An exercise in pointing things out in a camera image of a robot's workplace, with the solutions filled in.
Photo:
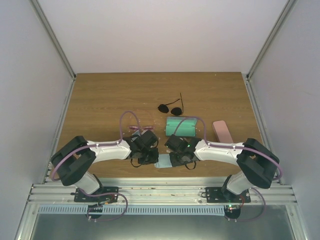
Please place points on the grey slotted cable duct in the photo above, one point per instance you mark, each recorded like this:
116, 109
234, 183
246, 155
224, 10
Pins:
206, 210

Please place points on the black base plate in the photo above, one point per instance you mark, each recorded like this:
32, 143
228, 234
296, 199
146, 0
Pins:
106, 194
217, 195

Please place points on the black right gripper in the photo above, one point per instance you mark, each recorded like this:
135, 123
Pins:
174, 163

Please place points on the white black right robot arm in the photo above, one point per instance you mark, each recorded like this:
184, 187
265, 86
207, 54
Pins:
257, 164

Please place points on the aluminium table edge rail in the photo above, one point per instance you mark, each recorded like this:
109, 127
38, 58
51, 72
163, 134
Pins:
137, 190

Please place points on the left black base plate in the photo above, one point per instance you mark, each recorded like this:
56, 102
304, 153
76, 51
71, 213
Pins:
106, 194

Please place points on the black sunglasses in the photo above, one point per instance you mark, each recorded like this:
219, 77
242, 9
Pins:
174, 108

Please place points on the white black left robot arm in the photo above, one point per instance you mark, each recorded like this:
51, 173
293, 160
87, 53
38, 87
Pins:
72, 162

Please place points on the light blue cleaning cloth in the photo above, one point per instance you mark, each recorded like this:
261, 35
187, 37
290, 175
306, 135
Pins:
164, 161

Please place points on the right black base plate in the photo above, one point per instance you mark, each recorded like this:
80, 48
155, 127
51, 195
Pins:
217, 195

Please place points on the pink glasses case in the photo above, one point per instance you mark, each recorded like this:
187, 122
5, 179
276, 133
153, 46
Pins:
222, 132

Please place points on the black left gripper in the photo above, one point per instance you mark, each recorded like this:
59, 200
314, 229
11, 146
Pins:
154, 159

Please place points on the right aluminium corner post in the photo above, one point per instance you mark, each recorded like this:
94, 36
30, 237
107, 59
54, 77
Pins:
285, 12

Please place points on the aluminium corner post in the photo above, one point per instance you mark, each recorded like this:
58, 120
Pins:
53, 38
285, 12

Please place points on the left aluminium corner post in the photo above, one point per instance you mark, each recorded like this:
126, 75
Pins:
53, 38

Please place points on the pink clear glasses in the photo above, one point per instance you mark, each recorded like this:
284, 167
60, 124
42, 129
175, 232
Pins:
145, 119

